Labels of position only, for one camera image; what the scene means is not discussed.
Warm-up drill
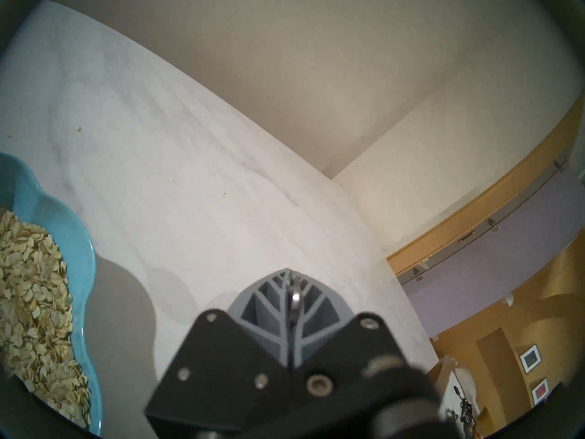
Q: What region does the lavender door leaf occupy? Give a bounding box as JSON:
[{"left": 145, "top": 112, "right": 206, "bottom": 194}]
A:
[{"left": 398, "top": 161, "right": 585, "bottom": 339}]

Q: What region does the pink framed wall picture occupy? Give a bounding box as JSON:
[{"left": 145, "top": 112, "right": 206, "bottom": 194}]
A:
[{"left": 530, "top": 378, "right": 550, "bottom": 404}]

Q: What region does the large oat flakes heap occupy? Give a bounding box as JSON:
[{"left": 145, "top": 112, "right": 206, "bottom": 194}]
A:
[{"left": 0, "top": 207, "right": 92, "bottom": 429}]

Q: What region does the blue framed wall picture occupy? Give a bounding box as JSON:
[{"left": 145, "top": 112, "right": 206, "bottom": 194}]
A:
[{"left": 520, "top": 344, "right": 542, "bottom": 375}]

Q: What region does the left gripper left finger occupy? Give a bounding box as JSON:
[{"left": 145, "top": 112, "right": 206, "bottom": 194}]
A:
[{"left": 146, "top": 268, "right": 292, "bottom": 433}]

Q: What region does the yellow wooden door frame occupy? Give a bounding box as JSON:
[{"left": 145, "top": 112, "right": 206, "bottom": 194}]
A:
[{"left": 386, "top": 91, "right": 585, "bottom": 276}]

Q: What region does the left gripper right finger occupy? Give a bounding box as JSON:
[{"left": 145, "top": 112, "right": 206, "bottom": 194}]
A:
[{"left": 290, "top": 268, "right": 408, "bottom": 426}]

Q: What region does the blue flower-shaped bowl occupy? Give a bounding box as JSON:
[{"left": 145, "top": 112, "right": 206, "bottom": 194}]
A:
[{"left": 0, "top": 152, "right": 103, "bottom": 436}]

